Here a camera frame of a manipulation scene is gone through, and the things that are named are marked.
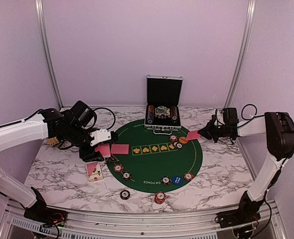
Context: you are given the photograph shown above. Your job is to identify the red yellow 5 chip stack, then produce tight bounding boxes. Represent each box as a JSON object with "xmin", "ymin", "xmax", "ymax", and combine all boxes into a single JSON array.
[{"xmin": 154, "ymin": 192, "xmax": 166, "ymax": 204}]

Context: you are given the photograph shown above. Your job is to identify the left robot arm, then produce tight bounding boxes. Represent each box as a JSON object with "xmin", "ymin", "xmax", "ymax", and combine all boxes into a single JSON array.
[{"xmin": 0, "ymin": 101, "xmax": 118, "ymax": 227}]

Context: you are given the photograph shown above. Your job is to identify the aluminium frame post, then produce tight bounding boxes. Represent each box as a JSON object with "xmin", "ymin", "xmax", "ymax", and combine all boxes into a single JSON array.
[
  {"xmin": 35, "ymin": 0, "xmax": 64, "ymax": 109},
  {"xmin": 224, "ymin": 0, "xmax": 256, "ymax": 108}
]

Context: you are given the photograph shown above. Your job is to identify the card deck in case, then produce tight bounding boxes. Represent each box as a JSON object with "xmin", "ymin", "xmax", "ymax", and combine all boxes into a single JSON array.
[{"xmin": 155, "ymin": 106, "xmax": 170, "ymax": 118}]

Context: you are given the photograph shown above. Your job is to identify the right aluminium frame post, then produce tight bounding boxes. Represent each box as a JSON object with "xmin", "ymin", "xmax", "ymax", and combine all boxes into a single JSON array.
[{"xmin": 224, "ymin": 0, "xmax": 256, "ymax": 108}]

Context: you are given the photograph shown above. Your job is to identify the black 100 chips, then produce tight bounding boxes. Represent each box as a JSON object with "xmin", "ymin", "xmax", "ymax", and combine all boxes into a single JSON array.
[
  {"xmin": 161, "ymin": 176, "xmax": 171, "ymax": 185},
  {"xmin": 122, "ymin": 172, "xmax": 132, "ymax": 181},
  {"xmin": 173, "ymin": 142, "xmax": 183, "ymax": 150}
]

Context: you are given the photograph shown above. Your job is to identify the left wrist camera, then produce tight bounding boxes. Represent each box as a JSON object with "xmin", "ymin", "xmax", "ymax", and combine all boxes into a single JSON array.
[{"xmin": 89, "ymin": 129, "xmax": 112, "ymax": 146}]

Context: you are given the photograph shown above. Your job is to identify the black red 100 chip stack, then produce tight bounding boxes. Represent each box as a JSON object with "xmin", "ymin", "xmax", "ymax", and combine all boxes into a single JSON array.
[{"xmin": 120, "ymin": 190, "xmax": 131, "ymax": 200}]

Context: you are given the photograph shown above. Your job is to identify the orange big blind button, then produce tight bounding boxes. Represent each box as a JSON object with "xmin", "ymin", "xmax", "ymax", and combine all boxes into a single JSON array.
[{"xmin": 179, "ymin": 136, "xmax": 188, "ymax": 144}]

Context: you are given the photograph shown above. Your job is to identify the left chip row in case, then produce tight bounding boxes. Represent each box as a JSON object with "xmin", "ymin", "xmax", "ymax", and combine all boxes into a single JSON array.
[{"xmin": 147, "ymin": 105, "xmax": 154, "ymax": 124}]

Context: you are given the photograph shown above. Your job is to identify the blue small blind button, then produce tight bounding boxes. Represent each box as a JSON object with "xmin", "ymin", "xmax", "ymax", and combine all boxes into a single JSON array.
[{"xmin": 171, "ymin": 176, "xmax": 183, "ymax": 186}]

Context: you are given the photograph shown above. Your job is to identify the right chip row in case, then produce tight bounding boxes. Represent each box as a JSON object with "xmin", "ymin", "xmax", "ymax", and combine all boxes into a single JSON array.
[{"xmin": 170, "ymin": 106, "xmax": 178, "ymax": 122}]

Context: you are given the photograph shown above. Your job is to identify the aluminium poker chip case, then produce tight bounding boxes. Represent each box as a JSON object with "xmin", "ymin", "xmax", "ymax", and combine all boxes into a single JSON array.
[{"xmin": 144, "ymin": 75, "xmax": 183, "ymax": 135}]

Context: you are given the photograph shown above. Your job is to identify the round green poker mat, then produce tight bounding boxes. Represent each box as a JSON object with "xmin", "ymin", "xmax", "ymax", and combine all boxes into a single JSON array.
[{"xmin": 108, "ymin": 119, "xmax": 203, "ymax": 193}]

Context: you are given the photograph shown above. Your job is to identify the woven bamboo basket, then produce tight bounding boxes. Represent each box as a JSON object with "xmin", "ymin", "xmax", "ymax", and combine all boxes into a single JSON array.
[{"xmin": 46, "ymin": 137, "xmax": 60, "ymax": 146}]

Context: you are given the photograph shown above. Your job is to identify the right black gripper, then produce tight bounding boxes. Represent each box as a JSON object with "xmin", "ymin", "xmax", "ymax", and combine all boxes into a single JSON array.
[{"xmin": 197, "ymin": 120, "xmax": 230, "ymax": 143}]

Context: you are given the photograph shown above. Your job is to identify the chip row in case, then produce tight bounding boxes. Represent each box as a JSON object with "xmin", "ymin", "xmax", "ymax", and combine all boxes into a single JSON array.
[
  {"xmin": 147, "ymin": 105, "xmax": 154, "ymax": 124},
  {"xmin": 170, "ymin": 106, "xmax": 178, "ymax": 122}
]

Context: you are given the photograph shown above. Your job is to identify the triangular black red dealer button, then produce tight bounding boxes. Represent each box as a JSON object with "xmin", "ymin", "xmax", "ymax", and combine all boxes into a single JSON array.
[{"xmin": 105, "ymin": 155, "xmax": 119, "ymax": 164}]

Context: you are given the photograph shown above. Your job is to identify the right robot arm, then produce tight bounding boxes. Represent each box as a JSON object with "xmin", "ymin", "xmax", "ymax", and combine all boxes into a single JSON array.
[{"xmin": 198, "ymin": 108, "xmax": 294, "ymax": 228}]

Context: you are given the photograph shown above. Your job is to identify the playing card box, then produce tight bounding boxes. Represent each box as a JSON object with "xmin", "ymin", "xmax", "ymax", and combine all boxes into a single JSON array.
[{"xmin": 85, "ymin": 162, "xmax": 103, "ymax": 182}]

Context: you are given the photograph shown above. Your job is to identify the left aluminium frame post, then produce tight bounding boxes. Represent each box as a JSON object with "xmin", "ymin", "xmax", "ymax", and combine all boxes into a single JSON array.
[{"xmin": 35, "ymin": 0, "xmax": 64, "ymax": 109}]

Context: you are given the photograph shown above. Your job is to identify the front aluminium rail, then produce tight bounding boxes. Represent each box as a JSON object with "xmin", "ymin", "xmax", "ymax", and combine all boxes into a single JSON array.
[{"xmin": 0, "ymin": 200, "xmax": 288, "ymax": 239}]

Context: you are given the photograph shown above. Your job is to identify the red playing card deck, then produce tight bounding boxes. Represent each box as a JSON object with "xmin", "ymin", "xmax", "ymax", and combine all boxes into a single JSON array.
[{"xmin": 95, "ymin": 143, "xmax": 111, "ymax": 158}]

